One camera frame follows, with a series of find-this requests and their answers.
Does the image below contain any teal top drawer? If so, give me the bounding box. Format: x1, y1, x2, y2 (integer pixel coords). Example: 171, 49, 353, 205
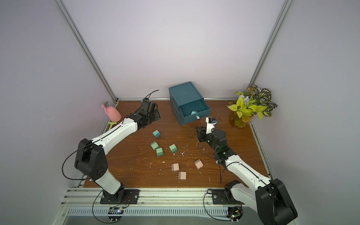
179, 99, 211, 125

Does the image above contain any light green plug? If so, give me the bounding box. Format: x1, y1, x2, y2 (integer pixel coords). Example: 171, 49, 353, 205
169, 144, 178, 154
151, 142, 159, 150
156, 148, 164, 157

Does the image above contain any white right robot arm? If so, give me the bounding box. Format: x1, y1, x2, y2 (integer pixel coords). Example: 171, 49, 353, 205
196, 127, 298, 225

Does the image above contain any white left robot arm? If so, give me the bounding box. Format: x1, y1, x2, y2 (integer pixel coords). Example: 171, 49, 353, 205
75, 97, 160, 202

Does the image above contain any dark teal drawer cabinet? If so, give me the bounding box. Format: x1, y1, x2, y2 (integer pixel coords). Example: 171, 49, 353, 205
169, 82, 204, 123

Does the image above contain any amber glass vase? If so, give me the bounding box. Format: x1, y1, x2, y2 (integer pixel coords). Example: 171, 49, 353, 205
229, 112, 254, 129

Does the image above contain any pink plug right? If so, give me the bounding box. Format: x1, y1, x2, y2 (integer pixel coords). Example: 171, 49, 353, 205
194, 159, 203, 170

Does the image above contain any pink plug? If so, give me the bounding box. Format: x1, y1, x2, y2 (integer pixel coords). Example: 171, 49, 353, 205
194, 159, 203, 170
177, 171, 187, 181
171, 163, 180, 172

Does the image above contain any pink plug bottom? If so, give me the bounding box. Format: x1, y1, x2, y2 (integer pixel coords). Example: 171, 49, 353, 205
177, 171, 187, 181

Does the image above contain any pink plug left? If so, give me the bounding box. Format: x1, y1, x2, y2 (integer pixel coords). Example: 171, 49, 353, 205
171, 163, 180, 172

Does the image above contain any green artificial plant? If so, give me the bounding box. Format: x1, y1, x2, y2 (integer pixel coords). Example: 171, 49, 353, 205
228, 84, 278, 123

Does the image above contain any right controller board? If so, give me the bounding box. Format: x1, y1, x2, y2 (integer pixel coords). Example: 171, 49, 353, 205
226, 206, 243, 223

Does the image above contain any controller board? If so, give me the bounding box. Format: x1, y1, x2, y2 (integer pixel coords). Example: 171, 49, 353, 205
107, 207, 125, 223
226, 206, 243, 223

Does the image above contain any left controller board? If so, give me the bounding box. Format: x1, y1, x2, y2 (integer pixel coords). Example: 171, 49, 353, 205
107, 207, 125, 223

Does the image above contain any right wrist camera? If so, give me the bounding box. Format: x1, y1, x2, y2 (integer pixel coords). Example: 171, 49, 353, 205
205, 117, 217, 134

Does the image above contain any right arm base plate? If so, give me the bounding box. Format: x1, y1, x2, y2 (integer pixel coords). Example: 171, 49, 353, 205
208, 189, 242, 205

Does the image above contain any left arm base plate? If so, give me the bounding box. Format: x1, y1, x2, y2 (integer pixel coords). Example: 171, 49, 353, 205
100, 188, 140, 205

